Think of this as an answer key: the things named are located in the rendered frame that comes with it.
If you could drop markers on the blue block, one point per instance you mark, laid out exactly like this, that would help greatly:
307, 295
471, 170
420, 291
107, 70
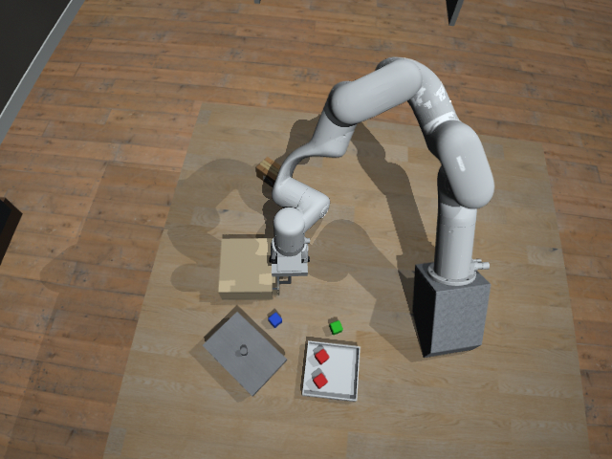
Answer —
275, 320

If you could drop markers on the green block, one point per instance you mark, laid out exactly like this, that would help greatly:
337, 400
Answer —
335, 327

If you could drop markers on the red block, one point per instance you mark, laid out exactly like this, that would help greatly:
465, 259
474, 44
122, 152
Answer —
320, 380
322, 356

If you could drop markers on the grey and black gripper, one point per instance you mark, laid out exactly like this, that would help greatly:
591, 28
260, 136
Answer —
304, 254

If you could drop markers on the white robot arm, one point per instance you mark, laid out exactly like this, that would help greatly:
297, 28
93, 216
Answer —
464, 166

